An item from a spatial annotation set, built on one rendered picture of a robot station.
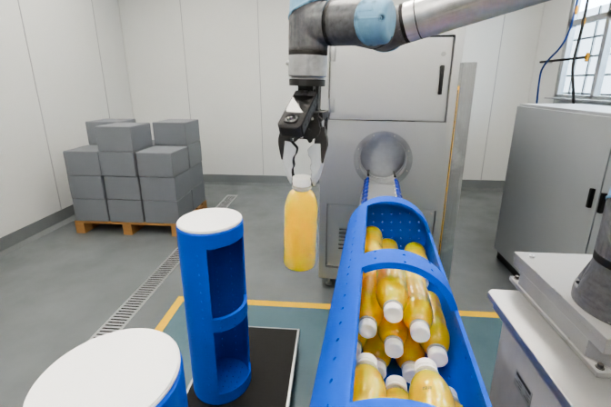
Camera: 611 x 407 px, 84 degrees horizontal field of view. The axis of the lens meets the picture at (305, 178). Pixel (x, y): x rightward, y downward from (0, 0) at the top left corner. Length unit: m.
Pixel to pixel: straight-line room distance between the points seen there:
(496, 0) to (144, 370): 0.96
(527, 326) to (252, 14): 5.18
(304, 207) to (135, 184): 3.41
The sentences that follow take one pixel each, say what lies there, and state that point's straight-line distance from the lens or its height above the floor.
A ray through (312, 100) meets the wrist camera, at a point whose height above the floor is 1.58.
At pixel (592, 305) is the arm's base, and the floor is 1.24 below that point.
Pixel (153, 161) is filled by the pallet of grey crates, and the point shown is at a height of 0.84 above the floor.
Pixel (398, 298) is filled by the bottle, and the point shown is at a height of 1.17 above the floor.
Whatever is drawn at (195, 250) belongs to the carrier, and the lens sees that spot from 1.48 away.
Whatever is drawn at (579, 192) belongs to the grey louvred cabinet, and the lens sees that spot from 2.75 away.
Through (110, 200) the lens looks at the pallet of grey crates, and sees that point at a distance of 4.22.
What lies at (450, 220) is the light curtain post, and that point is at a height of 0.95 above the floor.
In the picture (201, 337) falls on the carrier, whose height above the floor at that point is 0.53.
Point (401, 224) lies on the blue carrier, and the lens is 1.25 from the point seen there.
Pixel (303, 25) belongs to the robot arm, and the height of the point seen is 1.71.
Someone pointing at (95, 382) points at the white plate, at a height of 1.04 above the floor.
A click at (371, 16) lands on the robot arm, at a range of 0.61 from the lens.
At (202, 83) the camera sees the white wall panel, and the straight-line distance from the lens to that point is 5.69.
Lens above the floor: 1.61
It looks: 16 degrees down
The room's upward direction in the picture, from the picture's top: straight up
